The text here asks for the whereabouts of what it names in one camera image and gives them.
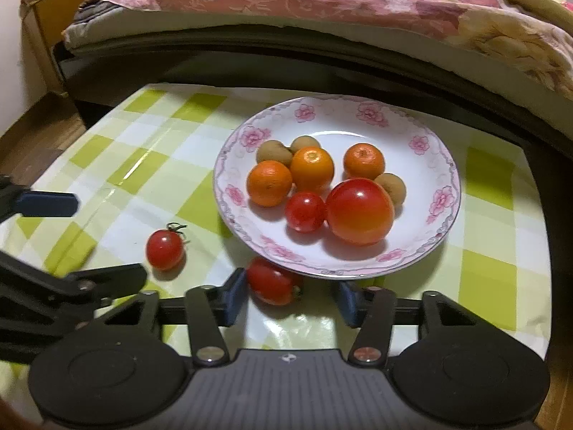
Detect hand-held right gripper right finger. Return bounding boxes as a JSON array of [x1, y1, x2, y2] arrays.
[[338, 281, 480, 367]]

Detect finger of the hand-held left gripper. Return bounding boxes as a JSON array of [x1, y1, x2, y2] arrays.
[[0, 175, 79, 222], [0, 251, 148, 363]]

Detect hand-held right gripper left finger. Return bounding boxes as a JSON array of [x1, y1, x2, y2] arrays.
[[105, 268, 249, 367]]

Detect red cherry tomato with stem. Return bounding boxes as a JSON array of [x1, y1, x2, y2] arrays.
[[146, 223, 188, 272]]

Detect large red tomato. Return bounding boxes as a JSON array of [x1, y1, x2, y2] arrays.
[[325, 178, 395, 246]]

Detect small orange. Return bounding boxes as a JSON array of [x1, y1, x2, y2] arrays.
[[289, 146, 336, 192], [247, 160, 294, 207], [343, 143, 386, 180]]

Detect brown longan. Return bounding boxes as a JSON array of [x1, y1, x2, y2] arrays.
[[374, 173, 407, 209], [256, 140, 294, 166], [290, 135, 322, 153]]

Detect white plate with pink flowers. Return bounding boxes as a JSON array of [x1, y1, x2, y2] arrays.
[[212, 95, 462, 278]]

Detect green checked tablecloth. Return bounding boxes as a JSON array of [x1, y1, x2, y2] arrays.
[[0, 83, 553, 368]]

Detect wooden nightstand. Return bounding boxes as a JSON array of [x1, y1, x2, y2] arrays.
[[20, 0, 95, 97]]

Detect grey mattress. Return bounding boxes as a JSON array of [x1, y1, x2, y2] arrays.
[[63, 6, 404, 54]]

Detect dark bed frame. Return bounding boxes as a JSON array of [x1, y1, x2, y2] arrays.
[[51, 27, 573, 180]]

